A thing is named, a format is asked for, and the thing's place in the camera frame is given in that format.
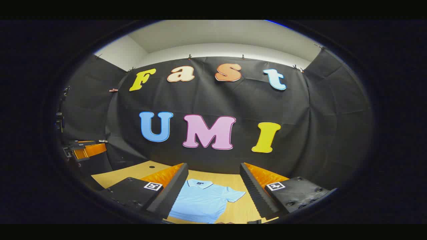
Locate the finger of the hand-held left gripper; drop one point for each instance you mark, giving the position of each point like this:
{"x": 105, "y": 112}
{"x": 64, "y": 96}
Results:
{"x": 94, "y": 150}

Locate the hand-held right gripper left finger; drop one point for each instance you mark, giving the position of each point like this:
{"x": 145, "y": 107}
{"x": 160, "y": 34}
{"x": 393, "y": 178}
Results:
{"x": 173, "y": 190}

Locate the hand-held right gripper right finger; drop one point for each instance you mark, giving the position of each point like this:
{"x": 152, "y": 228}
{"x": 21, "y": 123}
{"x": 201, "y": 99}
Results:
{"x": 253, "y": 190}

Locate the light blue T-shirt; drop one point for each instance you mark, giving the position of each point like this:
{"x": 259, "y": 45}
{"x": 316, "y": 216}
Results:
{"x": 203, "y": 200}

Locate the black backdrop cloth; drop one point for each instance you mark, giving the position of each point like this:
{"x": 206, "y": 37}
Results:
{"x": 217, "y": 100}

